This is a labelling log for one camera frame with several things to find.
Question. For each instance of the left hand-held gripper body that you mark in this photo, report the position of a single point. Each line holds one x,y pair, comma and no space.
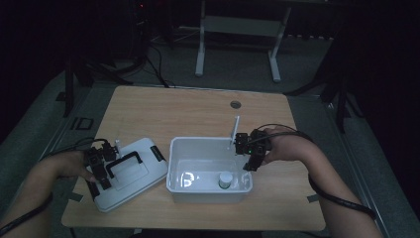
99,158

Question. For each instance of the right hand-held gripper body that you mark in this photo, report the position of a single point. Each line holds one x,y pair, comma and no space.
252,143

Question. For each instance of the white bin lid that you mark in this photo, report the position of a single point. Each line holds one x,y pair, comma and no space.
132,178

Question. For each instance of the small bottle with white cap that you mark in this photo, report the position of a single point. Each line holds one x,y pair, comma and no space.
225,179

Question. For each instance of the white plastic storage box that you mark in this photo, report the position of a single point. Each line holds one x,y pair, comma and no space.
204,195

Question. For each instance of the person's left hand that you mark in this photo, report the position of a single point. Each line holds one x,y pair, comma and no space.
71,165

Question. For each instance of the person's right hand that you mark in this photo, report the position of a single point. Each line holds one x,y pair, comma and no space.
287,147

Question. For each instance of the grey tape piece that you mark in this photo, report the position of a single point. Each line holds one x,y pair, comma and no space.
313,198
75,196

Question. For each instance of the round table grommet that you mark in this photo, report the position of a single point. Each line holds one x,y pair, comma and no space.
235,104

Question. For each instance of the black metal stand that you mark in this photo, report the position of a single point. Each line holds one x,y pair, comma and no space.
71,89
340,99

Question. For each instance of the black floor frame marker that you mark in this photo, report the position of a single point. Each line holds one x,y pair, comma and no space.
78,123

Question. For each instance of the white metal desk frame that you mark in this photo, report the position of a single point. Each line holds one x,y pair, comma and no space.
242,26

